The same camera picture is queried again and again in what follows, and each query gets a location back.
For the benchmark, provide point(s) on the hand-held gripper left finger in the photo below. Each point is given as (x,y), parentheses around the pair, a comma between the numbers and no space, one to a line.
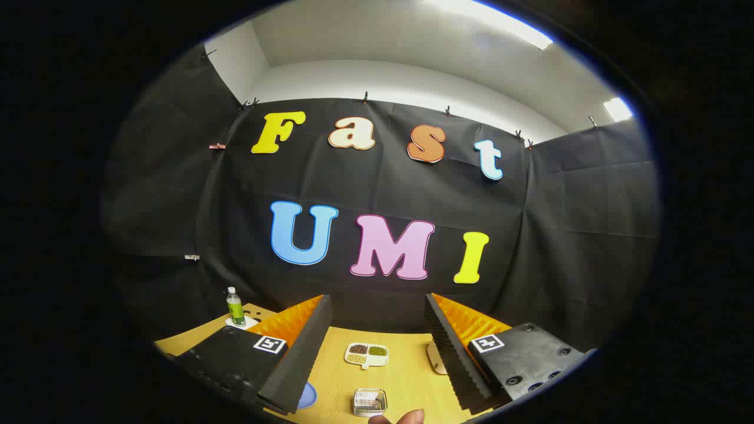
(306,353)

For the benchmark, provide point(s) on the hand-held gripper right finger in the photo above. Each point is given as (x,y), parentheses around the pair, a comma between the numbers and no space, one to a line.
(449,353)

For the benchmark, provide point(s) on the cream toaster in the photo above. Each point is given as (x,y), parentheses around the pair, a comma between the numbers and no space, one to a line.
(435,359)

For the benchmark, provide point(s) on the blue round plate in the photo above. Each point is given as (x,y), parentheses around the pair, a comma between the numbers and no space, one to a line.
(308,397)

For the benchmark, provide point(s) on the yellow soybeans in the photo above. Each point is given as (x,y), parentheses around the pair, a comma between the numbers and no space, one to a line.
(356,358)

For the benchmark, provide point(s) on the dark brown beans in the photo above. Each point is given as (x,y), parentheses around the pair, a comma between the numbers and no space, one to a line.
(358,349)

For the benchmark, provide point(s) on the white divided dish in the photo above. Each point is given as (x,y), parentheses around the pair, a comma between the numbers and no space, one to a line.
(366,356)

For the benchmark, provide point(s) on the white square coaster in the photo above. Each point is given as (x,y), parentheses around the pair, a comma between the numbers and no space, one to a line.
(251,322)

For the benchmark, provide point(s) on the green beans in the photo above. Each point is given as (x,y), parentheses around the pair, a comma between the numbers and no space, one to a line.
(377,351)

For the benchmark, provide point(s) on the clear glass container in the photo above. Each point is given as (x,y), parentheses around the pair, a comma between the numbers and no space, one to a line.
(369,402)

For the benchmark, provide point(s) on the green drink bottle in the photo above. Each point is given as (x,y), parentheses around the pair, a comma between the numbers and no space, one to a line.
(235,309)

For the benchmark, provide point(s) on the small ceiling light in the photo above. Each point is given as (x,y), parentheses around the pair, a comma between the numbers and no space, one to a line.
(617,109)

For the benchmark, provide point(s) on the long ceiling light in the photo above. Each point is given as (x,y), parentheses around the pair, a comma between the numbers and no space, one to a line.
(500,23)

